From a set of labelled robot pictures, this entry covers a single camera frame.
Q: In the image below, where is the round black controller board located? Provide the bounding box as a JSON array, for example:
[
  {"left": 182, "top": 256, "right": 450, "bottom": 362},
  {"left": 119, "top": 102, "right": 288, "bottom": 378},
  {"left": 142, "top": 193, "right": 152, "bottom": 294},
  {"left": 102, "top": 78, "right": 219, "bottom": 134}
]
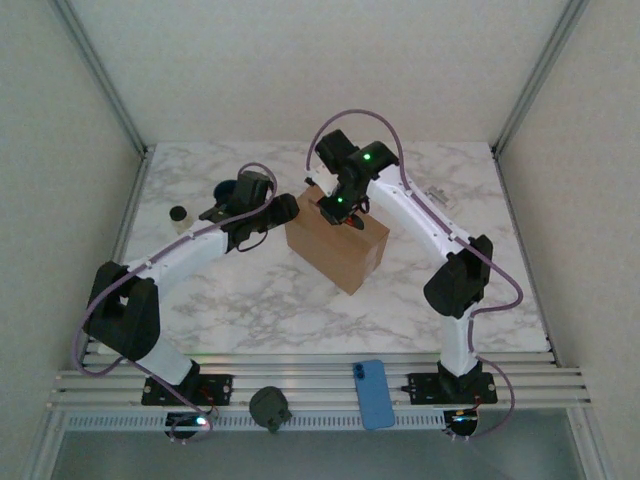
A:
[
  {"left": 442, "top": 407, "right": 482, "bottom": 444},
  {"left": 166, "top": 410, "right": 214, "bottom": 446}
]

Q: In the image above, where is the dark blue bowl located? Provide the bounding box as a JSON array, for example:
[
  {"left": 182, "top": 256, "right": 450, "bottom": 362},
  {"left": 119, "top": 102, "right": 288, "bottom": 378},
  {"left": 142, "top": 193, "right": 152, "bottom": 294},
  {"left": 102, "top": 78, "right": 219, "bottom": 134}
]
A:
[{"left": 213, "top": 178, "right": 241, "bottom": 205}]

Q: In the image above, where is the dark round gadget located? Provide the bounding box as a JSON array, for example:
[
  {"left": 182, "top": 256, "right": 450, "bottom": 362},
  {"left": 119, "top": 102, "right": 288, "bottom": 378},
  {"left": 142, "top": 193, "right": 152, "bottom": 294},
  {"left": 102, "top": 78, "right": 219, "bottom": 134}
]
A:
[{"left": 248, "top": 385, "right": 294, "bottom": 434}]

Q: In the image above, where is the perforated metal cable tray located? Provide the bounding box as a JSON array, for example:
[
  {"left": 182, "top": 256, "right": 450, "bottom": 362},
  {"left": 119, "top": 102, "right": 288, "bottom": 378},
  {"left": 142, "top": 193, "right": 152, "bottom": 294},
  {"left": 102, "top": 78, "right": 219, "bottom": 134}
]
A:
[{"left": 64, "top": 410, "right": 446, "bottom": 432}]

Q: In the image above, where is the aluminium frame post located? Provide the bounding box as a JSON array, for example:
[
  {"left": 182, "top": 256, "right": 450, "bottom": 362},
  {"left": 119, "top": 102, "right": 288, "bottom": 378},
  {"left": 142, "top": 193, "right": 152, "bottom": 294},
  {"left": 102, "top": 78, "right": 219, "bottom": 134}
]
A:
[
  {"left": 491, "top": 0, "right": 592, "bottom": 160},
  {"left": 49, "top": 0, "right": 151, "bottom": 161}
]

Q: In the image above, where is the aluminium rail base frame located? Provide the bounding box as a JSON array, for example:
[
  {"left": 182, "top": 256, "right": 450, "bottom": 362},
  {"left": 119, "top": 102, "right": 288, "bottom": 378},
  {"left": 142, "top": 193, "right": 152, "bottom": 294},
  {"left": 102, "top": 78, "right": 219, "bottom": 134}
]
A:
[{"left": 47, "top": 352, "right": 594, "bottom": 414}]

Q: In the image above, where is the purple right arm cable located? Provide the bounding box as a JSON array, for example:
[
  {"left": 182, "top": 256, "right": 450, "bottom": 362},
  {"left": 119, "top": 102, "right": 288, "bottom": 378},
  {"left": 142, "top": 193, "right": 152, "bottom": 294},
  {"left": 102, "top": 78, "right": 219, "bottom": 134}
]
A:
[{"left": 304, "top": 109, "right": 525, "bottom": 444}]

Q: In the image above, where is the brown cardboard box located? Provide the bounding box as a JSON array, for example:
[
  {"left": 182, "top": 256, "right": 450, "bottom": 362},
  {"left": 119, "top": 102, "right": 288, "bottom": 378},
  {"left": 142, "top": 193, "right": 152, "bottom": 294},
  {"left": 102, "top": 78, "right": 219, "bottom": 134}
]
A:
[{"left": 283, "top": 185, "right": 391, "bottom": 297}]

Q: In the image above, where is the small bottle with black cap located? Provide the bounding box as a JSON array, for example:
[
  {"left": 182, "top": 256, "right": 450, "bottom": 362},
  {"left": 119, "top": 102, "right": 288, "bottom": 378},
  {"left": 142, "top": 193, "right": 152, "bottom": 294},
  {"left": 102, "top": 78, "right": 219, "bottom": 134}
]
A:
[{"left": 168, "top": 205, "right": 194, "bottom": 236}]

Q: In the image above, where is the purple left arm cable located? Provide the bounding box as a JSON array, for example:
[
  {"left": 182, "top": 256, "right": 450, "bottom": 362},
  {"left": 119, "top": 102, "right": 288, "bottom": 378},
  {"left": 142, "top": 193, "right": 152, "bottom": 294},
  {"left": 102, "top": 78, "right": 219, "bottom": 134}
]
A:
[{"left": 73, "top": 162, "right": 279, "bottom": 446}]

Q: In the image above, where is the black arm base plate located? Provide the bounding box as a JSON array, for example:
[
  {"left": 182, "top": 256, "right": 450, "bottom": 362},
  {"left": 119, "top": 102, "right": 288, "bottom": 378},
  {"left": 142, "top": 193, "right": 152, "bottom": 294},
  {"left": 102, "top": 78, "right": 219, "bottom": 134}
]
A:
[
  {"left": 405, "top": 372, "right": 499, "bottom": 405},
  {"left": 141, "top": 373, "right": 235, "bottom": 407}
]

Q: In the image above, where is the small aluminium profile piece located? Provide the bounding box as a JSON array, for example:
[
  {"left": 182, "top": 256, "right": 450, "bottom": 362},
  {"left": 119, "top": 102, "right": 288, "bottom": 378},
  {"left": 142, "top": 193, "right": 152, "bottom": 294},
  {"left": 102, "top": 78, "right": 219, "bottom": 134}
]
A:
[{"left": 427, "top": 184, "right": 457, "bottom": 209}]

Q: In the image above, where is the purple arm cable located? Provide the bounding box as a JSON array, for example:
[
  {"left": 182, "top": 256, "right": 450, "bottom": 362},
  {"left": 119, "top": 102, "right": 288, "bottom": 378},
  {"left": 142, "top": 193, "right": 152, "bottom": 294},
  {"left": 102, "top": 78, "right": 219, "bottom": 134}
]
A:
[
  {"left": 304, "top": 109, "right": 525, "bottom": 444},
  {"left": 73, "top": 162, "right": 279, "bottom": 446}
]

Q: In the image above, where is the blue smartphone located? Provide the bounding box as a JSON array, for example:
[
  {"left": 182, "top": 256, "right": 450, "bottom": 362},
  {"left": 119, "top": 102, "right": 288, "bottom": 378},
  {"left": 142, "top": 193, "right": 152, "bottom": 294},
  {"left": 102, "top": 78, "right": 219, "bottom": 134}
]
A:
[{"left": 352, "top": 358, "right": 396, "bottom": 431}]

